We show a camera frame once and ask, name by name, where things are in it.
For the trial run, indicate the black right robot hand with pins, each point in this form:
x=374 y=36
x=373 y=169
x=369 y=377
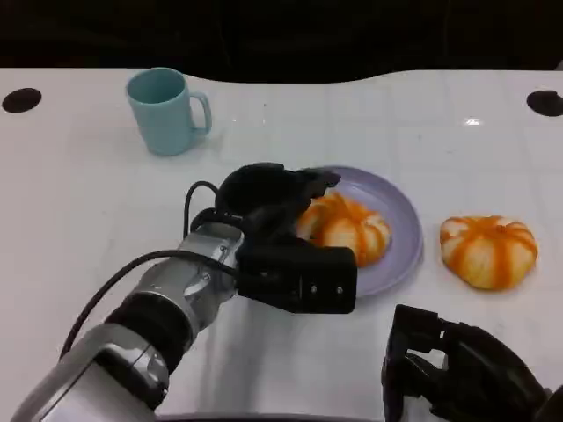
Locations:
x=470 y=373

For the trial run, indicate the pale green mug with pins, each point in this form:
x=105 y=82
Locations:
x=160 y=114

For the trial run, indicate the orange white toy bread roll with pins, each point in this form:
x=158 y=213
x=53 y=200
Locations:
x=347 y=228
x=488 y=250

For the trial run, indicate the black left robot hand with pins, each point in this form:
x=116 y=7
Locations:
x=259 y=198

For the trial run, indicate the lilac plate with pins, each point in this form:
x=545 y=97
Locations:
x=400 y=220

